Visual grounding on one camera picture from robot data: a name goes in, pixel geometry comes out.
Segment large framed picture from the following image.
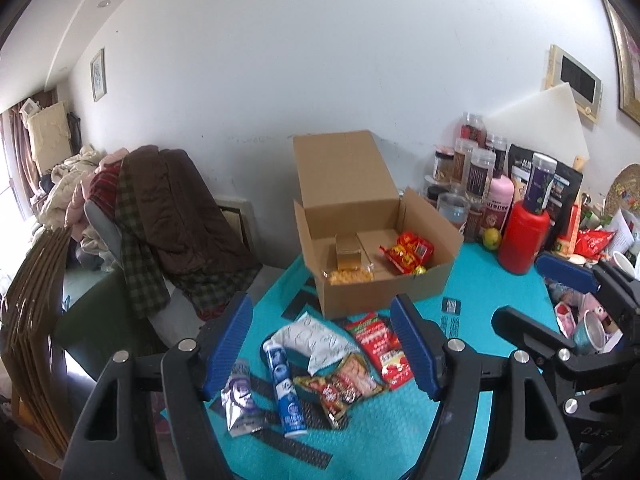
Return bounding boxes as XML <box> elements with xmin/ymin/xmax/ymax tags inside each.
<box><xmin>597</xmin><ymin>0</ymin><xmax>640</xmax><ymax>126</ymax></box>

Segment brown curtain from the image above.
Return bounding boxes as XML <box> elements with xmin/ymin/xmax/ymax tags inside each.
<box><xmin>0</xmin><ymin>100</ymin><xmax>36</xmax><ymax>221</ymax></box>

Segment long red snack packet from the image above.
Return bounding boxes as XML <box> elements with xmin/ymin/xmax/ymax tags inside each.
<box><xmin>344</xmin><ymin>311</ymin><xmax>416</xmax><ymax>392</ymax></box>

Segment blue white tube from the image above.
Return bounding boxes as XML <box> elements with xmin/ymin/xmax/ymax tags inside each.
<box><xmin>262</xmin><ymin>339</ymin><xmax>308</xmax><ymax>440</ymax></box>

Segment clear jar brown contents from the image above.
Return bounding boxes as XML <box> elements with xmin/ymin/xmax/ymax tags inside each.
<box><xmin>454</xmin><ymin>139</ymin><xmax>480</xmax><ymax>183</ymax></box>

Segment cream quilted cushion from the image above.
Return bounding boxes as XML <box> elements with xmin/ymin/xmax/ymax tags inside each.
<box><xmin>26</xmin><ymin>101</ymin><xmax>71</xmax><ymax>171</ymax></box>

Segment teal bubble mat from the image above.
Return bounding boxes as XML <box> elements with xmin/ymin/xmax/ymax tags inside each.
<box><xmin>160</xmin><ymin>250</ymin><xmax>566</xmax><ymax>480</ymax></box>

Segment red gold snack packet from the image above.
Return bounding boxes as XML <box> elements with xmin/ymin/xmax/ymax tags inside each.
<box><xmin>379</xmin><ymin>230</ymin><xmax>435</xmax><ymax>276</ymax></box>

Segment brown label jar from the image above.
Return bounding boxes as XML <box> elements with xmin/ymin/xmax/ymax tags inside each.
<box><xmin>465</xmin><ymin>205</ymin><xmax>488</xmax><ymax>243</ymax></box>

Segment dark green armchair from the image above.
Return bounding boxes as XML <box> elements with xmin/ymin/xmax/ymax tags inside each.
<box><xmin>52</xmin><ymin>265</ymin><xmax>201</xmax><ymax>386</ymax></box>

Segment wide clear plastic jar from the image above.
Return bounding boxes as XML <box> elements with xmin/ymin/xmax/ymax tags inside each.
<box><xmin>436</xmin><ymin>192</ymin><xmax>471</xmax><ymax>226</ymax></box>

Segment clear jar black label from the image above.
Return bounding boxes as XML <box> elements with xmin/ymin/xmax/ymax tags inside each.
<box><xmin>485</xmin><ymin>134</ymin><xmax>508</xmax><ymax>171</ymax></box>

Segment brown red snack packet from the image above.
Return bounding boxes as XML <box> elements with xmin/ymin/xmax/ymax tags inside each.
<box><xmin>294</xmin><ymin>352</ymin><xmax>390</xmax><ymax>428</ymax></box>

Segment pile of cream bedding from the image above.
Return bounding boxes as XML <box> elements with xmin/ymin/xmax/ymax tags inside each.
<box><xmin>30</xmin><ymin>145</ymin><xmax>126</xmax><ymax>241</ymax></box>

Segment gold box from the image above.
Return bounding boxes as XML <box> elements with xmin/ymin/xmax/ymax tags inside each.
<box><xmin>335</xmin><ymin>232</ymin><xmax>376</xmax><ymax>273</ymax></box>

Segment short jar black lid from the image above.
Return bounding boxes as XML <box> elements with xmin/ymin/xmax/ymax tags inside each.
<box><xmin>432</xmin><ymin>146</ymin><xmax>457</xmax><ymax>181</ymax></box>

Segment woven basket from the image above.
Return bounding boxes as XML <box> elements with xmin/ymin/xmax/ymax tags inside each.
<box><xmin>604</xmin><ymin>164</ymin><xmax>640</xmax><ymax>216</ymax></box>

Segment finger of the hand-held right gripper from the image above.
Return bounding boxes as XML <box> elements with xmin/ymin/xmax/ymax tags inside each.
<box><xmin>492</xmin><ymin>306</ymin><xmax>640</xmax><ymax>391</ymax></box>
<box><xmin>535</xmin><ymin>251</ymin><xmax>640</xmax><ymax>321</ymax></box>

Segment white foam board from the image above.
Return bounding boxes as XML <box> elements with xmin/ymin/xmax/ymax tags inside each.
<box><xmin>482</xmin><ymin>82</ymin><xmax>591</xmax><ymax>166</ymax></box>

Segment red thermos bottle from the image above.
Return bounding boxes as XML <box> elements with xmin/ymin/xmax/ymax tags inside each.
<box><xmin>497</xmin><ymin>200</ymin><xmax>551</xmax><ymax>275</ymax></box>

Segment purple label jar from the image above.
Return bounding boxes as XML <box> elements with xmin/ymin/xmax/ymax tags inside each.
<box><xmin>522</xmin><ymin>152</ymin><xmax>557</xmax><ymax>213</ymax></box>

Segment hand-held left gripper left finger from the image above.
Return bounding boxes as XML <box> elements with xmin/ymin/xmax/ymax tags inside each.
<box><xmin>60</xmin><ymin>292</ymin><xmax>256</xmax><ymax>480</ymax></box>

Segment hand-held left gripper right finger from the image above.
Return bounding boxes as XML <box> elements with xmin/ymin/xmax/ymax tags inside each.
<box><xmin>390</xmin><ymin>292</ymin><xmax>583</xmax><ymax>480</ymax></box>

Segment teal metal cup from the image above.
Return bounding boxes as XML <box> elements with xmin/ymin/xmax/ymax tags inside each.
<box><xmin>572</xmin><ymin>310</ymin><xmax>608</xmax><ymax>356</ymax></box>

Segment small framed wall picture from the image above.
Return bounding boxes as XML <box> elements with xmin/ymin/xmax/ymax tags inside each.
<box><xmin>90</xmin><ymin>49</ymin><xmax>107</xmax><ymax>102</ymax></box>

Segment yellow box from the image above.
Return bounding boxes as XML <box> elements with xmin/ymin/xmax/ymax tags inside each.
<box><xmin>552</xmin><ymin>205</ymin><xmax>583</xmax><ymax>256</ymax></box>

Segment white bread-print snack packet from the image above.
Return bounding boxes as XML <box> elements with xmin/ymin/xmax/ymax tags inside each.
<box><xmin>272</xmin><ymin>312</ymin><xmax>361</xmax><ymax>376</ymax></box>

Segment silver foil snack packet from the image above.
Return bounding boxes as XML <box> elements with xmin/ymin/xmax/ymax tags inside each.
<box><xmin>220</xmin><ymin>359</ymin><xmax>266</xmax><ymax>438</ymax></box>

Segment red crinkled packet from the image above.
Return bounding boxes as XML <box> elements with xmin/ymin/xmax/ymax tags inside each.
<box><xmin>572</xmin><ymin>227</ymin><xmax>618</xmax><ymax>261</ymax></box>

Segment brown cardboard box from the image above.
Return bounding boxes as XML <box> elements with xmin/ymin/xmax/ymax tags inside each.
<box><xmin>292</xmin><ymin>130</ymin><xmax>465</xmax><ymax>320</ymax></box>

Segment clear jar red contents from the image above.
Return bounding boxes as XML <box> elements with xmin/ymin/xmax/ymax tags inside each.
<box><xmin>460</xmin><ymin>112</ymin><xmax>487</xmax><ymax>143</ymax></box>

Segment brown jacket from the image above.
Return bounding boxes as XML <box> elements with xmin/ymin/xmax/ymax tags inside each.
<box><xmin>117</xmin><ymin>145</ymin><xmax>263</xmax><ymax>291</ymax></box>

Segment cream wall panel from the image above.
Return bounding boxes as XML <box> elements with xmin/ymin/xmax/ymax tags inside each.
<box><xmin>542</xmin><ymin>44</ymin><xmax>603</xmax><ymax>125</ymax></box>

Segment pink bottle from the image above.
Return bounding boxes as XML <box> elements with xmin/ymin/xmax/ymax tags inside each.
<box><xmin>486</xmin><ymin>176</ymin><xmax>516</xmax><ymax>233</ymax></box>

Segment red striped cloth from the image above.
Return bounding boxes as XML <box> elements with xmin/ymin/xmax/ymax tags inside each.
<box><xmin>87</xmin><ymin>162</ymin><xmax>126</xmax><ymax>211</ymax></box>

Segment clear yellow cookie packet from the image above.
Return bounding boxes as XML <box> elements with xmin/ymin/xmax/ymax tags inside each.
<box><xmin>322</xmin><ymin>266</ymin><xmax>376</xmax><ymax>286</ymax></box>

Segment tall clear jar dark label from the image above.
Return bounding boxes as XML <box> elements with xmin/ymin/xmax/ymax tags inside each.
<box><xmin>467</xmin><ymin>147</ymin><xmax>497</xmax><ymax>196</ymax></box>

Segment white mug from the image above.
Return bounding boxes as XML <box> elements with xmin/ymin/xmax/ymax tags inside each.
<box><xmin>610</xmin><ymin>250</ymin><xmax>638</xmax><ymax>281</ymax></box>

